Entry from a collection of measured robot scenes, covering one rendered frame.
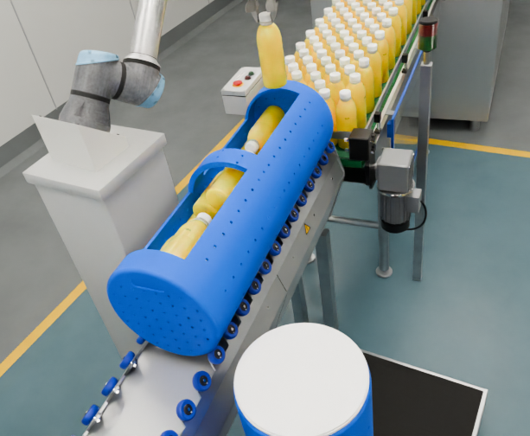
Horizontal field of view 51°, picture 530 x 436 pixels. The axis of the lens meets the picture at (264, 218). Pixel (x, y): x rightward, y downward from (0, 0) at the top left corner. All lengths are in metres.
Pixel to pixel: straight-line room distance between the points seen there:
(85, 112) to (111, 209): 0.29
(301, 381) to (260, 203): 0.45
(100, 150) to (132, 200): 0.18
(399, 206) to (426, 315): 0.68
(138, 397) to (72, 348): 1.52
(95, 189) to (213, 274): 0.57
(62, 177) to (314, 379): 0.98
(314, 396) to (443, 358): 1.40
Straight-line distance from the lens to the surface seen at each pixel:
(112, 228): 1.74
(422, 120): 2.23
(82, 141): 1.67
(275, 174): 1.45
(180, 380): 1.36
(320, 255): 2.15
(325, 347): 1.21
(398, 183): 2.05
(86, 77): 1.74
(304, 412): 1.13
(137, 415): 1.34
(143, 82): 1.78
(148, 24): 1.84
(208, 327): 1.22
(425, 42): 2.08
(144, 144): 1.78
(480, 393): 2.24
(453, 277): 2.81
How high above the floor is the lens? 2.00
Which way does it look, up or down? 39 degrees down
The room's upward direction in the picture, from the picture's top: 11 degrees counter-clockwise
